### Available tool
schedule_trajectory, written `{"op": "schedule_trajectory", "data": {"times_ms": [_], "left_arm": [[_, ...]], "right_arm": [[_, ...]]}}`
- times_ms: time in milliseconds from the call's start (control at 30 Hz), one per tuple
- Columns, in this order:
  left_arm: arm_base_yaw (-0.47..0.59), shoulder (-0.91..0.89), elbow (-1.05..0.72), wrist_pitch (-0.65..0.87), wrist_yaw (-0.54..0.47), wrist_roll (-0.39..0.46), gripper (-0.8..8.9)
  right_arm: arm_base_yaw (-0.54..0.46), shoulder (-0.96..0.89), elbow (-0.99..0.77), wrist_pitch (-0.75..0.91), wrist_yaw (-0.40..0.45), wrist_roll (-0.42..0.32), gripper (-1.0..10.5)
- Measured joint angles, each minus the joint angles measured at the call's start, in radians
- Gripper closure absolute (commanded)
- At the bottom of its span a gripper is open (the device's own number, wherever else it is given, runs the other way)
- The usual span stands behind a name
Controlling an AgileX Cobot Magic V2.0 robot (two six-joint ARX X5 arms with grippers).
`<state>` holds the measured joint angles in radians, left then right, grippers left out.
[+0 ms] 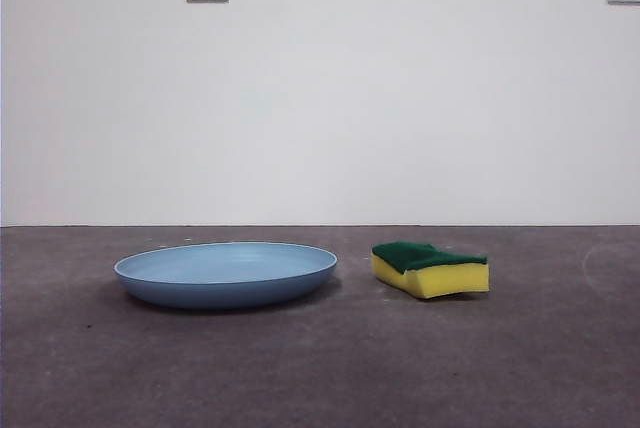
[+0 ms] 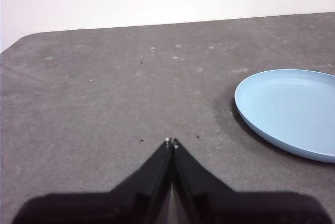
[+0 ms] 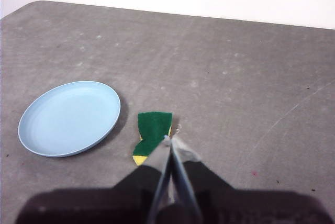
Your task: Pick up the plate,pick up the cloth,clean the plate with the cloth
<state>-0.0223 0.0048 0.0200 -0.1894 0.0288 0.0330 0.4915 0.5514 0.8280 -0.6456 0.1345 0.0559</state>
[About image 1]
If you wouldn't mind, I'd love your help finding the blue round plate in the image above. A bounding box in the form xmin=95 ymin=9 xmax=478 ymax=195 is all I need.
xmin=113 ymin=241 xmax=338 ymax=310

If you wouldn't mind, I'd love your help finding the yellow sponge with green pad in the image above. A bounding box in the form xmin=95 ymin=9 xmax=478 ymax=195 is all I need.
xmin=370 ymin=241 xmax=490 ymax=302

